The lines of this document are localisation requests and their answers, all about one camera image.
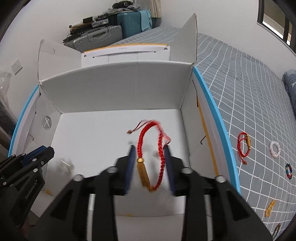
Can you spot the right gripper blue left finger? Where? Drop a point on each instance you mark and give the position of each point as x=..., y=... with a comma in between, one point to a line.
x=129, y=167

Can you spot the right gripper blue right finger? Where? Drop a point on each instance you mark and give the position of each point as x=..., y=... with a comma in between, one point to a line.
x=170, y=169

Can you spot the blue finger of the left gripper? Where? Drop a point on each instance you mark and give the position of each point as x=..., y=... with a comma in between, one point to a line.
x=36, y=154

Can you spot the red braided bracelet gold charm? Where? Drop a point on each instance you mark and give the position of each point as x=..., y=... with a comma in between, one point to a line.
x=146, y=151

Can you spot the white cardboard box blue edge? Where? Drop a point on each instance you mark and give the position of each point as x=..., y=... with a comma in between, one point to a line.
x=83, y=106

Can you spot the grey checked bed sheet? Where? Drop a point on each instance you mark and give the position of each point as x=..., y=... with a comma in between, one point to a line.
x=252, y=99

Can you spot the grey hard suitcase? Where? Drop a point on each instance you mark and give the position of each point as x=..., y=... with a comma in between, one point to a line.
x=97, y=38

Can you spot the teal hard suitcase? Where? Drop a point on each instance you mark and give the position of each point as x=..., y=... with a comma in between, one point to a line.
x=134, y=22

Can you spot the blue grey folded quilt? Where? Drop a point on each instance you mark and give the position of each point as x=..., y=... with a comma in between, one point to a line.
x=289, y=81

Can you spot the beige curtain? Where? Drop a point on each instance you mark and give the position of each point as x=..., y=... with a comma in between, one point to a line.
x=155, y=8

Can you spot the dark framed window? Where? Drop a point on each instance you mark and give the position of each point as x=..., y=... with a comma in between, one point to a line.
x=278, y=17

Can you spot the white wall socket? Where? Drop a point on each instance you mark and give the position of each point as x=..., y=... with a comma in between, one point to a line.
x=16, y=66

